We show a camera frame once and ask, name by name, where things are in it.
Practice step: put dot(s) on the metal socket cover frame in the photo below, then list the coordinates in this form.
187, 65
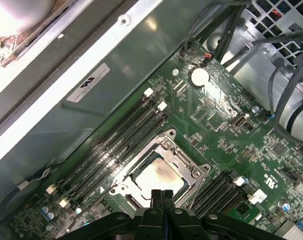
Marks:
176, 150

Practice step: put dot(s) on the silver metal drive cage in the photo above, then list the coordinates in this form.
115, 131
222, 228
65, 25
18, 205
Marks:
254, 70

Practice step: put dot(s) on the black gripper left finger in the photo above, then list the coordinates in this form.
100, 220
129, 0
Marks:
151, 225

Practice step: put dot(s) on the internal USB port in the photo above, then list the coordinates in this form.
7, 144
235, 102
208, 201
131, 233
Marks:
240, 121

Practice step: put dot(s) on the silver square CPU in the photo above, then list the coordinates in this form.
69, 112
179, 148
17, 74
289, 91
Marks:
161, 177

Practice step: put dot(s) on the green motherboard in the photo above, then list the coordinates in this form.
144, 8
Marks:
216, 112

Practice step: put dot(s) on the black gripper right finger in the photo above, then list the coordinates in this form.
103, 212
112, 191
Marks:
181, 225

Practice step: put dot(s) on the black RAM slot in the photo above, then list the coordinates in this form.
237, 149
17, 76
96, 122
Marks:
106, 148
229, 202
119, 161
113, 155
100, 142
211, 191
239, 180
257, 197

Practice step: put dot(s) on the white case label sticker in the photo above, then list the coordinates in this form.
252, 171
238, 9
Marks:
89, 82

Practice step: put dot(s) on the silver coin cell battery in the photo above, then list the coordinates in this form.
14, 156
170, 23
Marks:
199, 77

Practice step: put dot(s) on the black open PC case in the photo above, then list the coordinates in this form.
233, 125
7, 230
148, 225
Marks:
131, 50

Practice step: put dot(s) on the CPU socket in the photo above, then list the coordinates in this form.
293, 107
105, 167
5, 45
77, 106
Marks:
166, 138

